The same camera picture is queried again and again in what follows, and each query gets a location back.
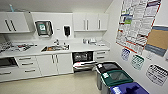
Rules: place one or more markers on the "grey bin black lid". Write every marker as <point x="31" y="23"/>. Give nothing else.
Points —
<point x="108" y="66"/>

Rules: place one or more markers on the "black soap dispenser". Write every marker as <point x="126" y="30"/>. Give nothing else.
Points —
<point x="67" y="31"/>

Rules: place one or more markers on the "black drying rack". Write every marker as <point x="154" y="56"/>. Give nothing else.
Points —
<point x="18" y="47"/>

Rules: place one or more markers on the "stainless steel dishwasher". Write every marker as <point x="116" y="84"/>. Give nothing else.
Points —
<point x="83" y="60"/>

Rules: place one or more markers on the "grey bin blue lid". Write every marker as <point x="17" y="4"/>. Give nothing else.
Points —
<point x="130" y="89"/>

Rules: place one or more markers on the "white wall cabinet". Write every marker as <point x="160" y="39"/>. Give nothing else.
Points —
<point x="78" y="21"/>
<point x="16" y="22"/>

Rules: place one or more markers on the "large colourful poster board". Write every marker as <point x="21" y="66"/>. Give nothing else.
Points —
<point x="140" y="21"/>

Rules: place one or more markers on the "white base cabinet unit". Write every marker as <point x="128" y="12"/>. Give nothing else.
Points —
<point x="46" y="65"/>

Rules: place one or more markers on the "blue spray bottle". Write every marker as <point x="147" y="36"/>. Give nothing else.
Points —
<point x="11" y="8"/>

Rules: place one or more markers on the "black built-in microwave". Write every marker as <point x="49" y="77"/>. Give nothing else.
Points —
<point x="7" y="62"/>

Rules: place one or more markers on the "small wall notice sheet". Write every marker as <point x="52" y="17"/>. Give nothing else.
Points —
<point x="125" y="54"/>
<point x="157" y="75"/>
<point x="137" y="62"/>

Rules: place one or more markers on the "grey bin green lid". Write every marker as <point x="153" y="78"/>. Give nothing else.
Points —
<point x="116" y="78"/>

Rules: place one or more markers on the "steel paper towel dispenser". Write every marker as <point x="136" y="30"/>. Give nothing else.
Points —
<point x="43" y="28"/>

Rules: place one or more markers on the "chrome faucet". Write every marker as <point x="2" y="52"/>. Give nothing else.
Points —
<point x="56" y="42"/>

